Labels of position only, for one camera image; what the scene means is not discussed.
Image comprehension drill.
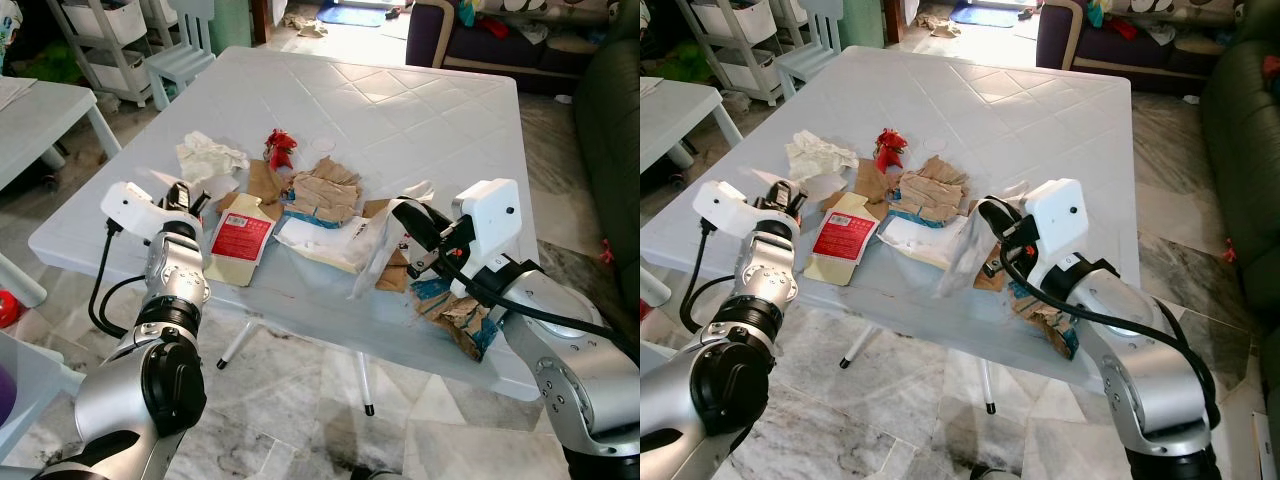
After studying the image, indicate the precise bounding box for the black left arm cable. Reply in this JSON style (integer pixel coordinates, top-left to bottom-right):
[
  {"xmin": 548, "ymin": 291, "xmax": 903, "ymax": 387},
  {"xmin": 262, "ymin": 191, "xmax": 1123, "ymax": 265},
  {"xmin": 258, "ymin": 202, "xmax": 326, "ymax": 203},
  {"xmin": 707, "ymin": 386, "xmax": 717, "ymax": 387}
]
[
  {"xmin": 680, "ymin": 222, "xmax": 743, "ymax": 337},
  {"xmin": 87, "ymin": 222, "xmax": 147, "ymax": 340}
]

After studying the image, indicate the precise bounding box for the white plastic folding table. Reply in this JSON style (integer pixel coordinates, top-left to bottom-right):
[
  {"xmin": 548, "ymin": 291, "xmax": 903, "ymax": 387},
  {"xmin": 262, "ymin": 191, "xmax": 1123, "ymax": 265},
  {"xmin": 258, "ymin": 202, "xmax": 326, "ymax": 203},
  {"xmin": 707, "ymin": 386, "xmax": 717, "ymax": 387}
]
[
  {"xmin": 640, "ymin": 45, "xmax": 1206, "ymax": 417},
  {"xmin": 28, "ymin": 45, "xmax": 606, "ymax": 417}
]

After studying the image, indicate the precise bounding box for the blue door mat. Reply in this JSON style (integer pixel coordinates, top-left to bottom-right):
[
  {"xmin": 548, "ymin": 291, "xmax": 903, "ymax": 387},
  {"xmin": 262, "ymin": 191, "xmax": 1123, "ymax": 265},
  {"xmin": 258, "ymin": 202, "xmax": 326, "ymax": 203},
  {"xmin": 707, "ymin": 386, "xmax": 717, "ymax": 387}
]
[
  {"xmin": 950, "ymin": 4, "xmax": 1017, "ymax": 27},
  {"xmin": 318, "ymin": 4, "xmax": 387, "ymax": 27}
]

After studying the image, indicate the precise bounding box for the crumpled brown blue packaging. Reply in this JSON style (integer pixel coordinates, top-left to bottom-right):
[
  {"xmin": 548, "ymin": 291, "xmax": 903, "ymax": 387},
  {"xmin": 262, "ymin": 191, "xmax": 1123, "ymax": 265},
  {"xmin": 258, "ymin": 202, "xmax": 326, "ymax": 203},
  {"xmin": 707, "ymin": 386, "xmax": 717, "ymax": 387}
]
[
  {"xmin": 410, "ymin": 278, "xmax": 502, "ymax": 362},
  {"xmin": 1008, "ymin": 280, "xmax": 1084, "ymax": 362}
]

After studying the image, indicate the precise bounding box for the green leafy plant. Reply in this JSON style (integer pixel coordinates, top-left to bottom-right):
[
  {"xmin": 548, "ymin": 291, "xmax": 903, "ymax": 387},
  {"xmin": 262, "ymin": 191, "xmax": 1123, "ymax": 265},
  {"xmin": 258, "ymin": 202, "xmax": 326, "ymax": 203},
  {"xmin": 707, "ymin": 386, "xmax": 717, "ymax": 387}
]
[
  {"xmin": 655, "ymin": 44, "xmax": 717, "ymax": 87},
  {"xmin": 20, "ymin": 44, "xmax": 87, "ymax": 87}
]

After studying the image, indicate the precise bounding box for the dark green sofa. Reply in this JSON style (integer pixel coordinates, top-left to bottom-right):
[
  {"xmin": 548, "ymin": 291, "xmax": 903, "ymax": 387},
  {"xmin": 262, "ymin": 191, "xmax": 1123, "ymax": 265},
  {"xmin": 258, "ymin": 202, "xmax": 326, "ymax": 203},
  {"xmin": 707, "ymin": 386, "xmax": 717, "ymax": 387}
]
[
  {"xmin": 573, "ymin": 0, "xmax": 641, "ymax": 263},
  {"xmin": 1200, "ymin": 0, "xmax": 1280, "ymax": 303}
]

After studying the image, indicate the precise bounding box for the pale blue child chair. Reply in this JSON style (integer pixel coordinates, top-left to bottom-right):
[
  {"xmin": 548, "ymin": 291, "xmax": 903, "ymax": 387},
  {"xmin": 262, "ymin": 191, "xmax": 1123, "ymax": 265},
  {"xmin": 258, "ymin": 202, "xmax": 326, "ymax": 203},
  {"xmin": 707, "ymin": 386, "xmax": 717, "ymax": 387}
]
[
  {"xmin": 145, "ymin": 0, "xmax": 217, "ymax": 112},
  {"xmin": 775, "ymin": 0, "xmax": 847, "ymax": 102}
]

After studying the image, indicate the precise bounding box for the white shelf rack with bins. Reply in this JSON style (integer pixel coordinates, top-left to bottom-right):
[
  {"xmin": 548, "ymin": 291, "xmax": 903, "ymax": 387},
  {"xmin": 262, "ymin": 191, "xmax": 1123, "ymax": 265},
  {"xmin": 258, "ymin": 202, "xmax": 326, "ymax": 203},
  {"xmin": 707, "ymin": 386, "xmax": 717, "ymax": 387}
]
[
  {"xmin": 675, "ymin": 0, "xmax": 792, "ymax": 107},
  {"xmin": 45, "ymin": 0, "xmax": 162, "ymax": 107}
]

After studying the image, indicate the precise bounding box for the crumpled white tissue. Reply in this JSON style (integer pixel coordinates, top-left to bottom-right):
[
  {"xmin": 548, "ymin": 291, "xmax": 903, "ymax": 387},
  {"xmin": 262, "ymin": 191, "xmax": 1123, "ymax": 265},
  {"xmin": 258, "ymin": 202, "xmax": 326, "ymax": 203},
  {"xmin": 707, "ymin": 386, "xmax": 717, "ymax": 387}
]
[
  {"xmin": 785, "ymin": 129, "xmax": 860, "ymax": 187},
  {"xmin": 177, "ymin": 131, "xmax": 250, "ymax": 187}
]

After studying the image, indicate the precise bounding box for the crumpled brown paper bag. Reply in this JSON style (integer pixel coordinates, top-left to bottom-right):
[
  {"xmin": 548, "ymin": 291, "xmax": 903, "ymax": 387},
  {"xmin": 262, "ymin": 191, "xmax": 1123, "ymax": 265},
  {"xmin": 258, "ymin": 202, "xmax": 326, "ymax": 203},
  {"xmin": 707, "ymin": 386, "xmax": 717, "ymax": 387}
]
[
  {"xmin": 855, "ymin": 155, "xmax": 977, "ymax": 227},
  {"xmin": 245, "ymin": 155, "xmax": 367, "ymax": 227}
]

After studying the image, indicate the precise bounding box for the white cream plastic bag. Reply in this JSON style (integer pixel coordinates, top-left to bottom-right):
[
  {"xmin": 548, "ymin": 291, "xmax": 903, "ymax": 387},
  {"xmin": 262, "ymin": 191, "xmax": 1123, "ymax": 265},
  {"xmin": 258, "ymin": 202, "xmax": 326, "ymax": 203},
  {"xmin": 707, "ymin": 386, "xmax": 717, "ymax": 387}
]
[
  {"xmin": 273, "ymin": 212, "xmax": 391, "ymax": 277},
  {"xmin": 880, "ymin": 212, "xmax": 986, "ymax": 272}
]

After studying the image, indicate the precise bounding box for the dark purple sofa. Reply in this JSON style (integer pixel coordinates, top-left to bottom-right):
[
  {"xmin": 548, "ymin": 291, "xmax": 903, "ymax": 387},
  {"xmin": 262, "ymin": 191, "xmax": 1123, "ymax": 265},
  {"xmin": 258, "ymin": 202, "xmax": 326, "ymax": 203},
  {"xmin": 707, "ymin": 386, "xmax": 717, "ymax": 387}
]
[
  {"xmin": 1035, "ymin": 0, "xmax": 1243, "ymax": 97},
  {"xmin": 405, "ymin": 0, "xmax": 613, "ymax": 97}
]

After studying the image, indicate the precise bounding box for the white side table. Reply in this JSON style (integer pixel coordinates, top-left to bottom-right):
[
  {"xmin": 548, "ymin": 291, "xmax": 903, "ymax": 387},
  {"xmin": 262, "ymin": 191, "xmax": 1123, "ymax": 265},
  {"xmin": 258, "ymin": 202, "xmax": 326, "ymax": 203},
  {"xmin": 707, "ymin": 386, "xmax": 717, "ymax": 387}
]
[
  {"xmin": 0, "ymin": 75, "xmax": 124, "ymax": 310},
  {"xmin": 640, "ymin": 77, "xmax": 744, "ymax": 307}
]

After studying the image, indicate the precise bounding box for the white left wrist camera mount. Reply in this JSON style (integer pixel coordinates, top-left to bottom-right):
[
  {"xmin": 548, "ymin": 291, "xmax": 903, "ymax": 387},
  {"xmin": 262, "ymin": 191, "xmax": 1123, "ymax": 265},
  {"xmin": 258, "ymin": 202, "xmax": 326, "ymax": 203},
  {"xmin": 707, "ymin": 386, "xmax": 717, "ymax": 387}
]
[
  {"xmin": 100, "ymin": 182, "xmax": 171, "ymax": 243},
  {"xmin": 693, "ymin": 180, "xmax": 763, "ymax": 243}
]

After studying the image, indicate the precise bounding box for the blue wrapper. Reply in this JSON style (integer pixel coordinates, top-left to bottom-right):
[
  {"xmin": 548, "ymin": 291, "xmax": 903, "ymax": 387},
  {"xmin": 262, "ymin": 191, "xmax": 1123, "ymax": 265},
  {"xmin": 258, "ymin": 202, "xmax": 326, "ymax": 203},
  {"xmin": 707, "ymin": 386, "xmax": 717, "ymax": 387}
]
[
  {"xmin": 888, "ymin": 204, "xmax": 952, "ymax": 227},
  {"xmin": 280, "ymin": 204, "xmax": 347, "ymax": 227}
]

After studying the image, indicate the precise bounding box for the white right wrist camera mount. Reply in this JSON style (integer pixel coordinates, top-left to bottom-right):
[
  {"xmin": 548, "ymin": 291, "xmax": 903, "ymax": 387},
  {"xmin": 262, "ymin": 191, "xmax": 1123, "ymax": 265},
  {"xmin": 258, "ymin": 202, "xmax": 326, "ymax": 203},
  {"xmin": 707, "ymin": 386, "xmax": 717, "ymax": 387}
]
[
  {"xmin": 452, "ymin": 178, "xmax": 522, "ymax": 273},
  {"xmin": 1022, "ymin": 178, "xmax": 1090, "ymax": 281}
]

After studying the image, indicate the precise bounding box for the translucent plastic bag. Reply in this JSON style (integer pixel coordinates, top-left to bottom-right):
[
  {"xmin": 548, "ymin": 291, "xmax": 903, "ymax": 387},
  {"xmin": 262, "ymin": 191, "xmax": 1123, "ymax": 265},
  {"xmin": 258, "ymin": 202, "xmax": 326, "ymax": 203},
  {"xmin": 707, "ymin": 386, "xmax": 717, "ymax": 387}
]
[
  {"xmin": 935, "ymin": 180, "xmax": 1031, "ymax": 302},
  {"xmin": 350, "ymin": 180, "xmax": 437, "ymax": 302}
]

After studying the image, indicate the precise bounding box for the cream packet with red label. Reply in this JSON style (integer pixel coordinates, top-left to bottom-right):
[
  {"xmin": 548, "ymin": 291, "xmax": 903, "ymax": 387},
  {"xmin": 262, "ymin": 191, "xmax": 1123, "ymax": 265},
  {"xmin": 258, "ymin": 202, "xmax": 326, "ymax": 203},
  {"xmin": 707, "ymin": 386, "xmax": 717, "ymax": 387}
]
[
  {"xmin": 205, "ymin": 193, "xmax": 277, "ymax": 289},
  {"xmin": 805, "ymin": 193, "xmax": 882, "ymax": 289}
]

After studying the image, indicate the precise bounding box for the small white paper piece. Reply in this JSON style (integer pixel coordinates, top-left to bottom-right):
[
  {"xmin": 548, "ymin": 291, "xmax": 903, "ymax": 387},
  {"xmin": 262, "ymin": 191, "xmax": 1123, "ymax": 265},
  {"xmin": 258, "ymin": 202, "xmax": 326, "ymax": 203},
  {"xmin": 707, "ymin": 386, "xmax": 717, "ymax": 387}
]
[
  {"xmin": 808, "ymin": 172, "xmax": 852, "ymax": 207},
  {"xmin": 213, "ymin": 178, "xmax": 253, "ymax": 213}
]

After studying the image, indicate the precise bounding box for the purple rubbish bin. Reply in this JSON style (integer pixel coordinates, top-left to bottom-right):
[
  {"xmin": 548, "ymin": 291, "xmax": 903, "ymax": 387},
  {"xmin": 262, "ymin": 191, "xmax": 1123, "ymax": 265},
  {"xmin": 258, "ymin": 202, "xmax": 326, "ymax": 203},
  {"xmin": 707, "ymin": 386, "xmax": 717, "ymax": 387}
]
[{"xmin": 0, "ymin": 362, "xmax": 23, "ymax": 432}]

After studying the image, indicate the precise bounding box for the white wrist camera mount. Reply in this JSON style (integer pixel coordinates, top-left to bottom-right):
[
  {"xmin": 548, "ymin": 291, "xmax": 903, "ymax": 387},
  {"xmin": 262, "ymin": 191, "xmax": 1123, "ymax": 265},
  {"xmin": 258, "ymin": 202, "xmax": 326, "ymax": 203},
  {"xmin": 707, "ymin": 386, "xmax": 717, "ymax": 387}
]
[
  {"xmin": 452, "ymin": 178, "xmax": 522, "ymax": 273},
  {"xmin": 100, "ymin": 182, "xmax": 171, "ymax": 243},
  {"xmin": 693, "ymin": 180, "xmax": 763, "ymax": 243},
  {"xmin": 1022, "ymin": 178, "xmax": 1090, "ymax": 281}
]

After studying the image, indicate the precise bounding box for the crumpled red wrapper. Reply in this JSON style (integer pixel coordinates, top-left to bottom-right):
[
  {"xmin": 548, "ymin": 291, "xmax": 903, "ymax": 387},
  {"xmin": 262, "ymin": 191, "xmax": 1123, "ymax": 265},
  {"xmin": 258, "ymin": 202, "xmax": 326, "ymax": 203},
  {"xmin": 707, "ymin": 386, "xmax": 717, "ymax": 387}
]
[
  {"xmin": 264, "ymin": 128, "xmax": 300, "ymax": 172},
  {"xmin": 873, "ymin": 127, "xmax": 909, "ymax": 173}
]

